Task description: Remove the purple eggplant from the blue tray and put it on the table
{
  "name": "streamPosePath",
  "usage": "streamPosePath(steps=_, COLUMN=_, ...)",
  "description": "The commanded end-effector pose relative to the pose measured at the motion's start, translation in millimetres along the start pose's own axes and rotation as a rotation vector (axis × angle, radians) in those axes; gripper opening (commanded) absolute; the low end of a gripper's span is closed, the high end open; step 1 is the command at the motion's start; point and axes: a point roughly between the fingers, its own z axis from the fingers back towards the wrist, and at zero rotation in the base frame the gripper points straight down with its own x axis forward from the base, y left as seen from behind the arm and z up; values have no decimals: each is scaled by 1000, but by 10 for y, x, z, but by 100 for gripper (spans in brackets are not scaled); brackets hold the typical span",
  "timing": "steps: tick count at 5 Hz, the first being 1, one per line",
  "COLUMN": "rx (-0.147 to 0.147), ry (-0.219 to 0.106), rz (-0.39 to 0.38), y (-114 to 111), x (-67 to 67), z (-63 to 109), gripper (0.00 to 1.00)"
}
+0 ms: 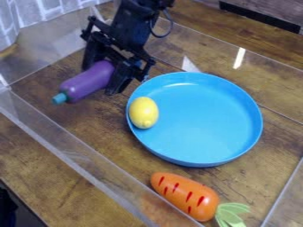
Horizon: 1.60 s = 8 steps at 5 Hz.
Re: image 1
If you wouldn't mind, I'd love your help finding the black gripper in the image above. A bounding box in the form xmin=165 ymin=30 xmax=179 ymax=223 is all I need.
xmin=79 ymin=0 xmax=158 ymax=97

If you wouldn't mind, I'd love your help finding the purple toy eggplant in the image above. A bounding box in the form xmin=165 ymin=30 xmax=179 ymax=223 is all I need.
xmin=52 ymin=60 xmax=115 ymax=105

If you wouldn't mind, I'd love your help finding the blue round tray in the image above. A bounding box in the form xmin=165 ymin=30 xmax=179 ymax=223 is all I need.
xmin=130 ymin=72 xmax=263 ymax=168

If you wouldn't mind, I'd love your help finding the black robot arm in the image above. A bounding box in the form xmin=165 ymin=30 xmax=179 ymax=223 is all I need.
xmin=80 ymin=0 xmax=175 ymax=95

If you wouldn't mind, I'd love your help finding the yellow toy lemon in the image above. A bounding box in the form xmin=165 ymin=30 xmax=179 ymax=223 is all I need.
xmin=128 ymin=97 xmax=159 ymax=129

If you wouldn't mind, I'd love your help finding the orange toy carrot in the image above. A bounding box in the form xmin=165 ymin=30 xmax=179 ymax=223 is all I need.
xmin=151 ymin=172 xmax=250 ymax=227

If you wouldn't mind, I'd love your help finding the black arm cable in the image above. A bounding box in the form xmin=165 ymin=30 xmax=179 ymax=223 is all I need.
xmin=149 ymin=7 xmax=174 ymax=39

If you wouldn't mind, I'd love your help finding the clear acrylic corner bracket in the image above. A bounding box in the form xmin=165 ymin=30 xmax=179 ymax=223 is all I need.
xmin=90 ymin=6 xmax=112 ymax=31

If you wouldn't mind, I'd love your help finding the clear acrylic enclosure wall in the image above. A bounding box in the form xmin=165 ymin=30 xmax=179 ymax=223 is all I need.
xmin=0 ymin=0 xmax=303 ymax=227

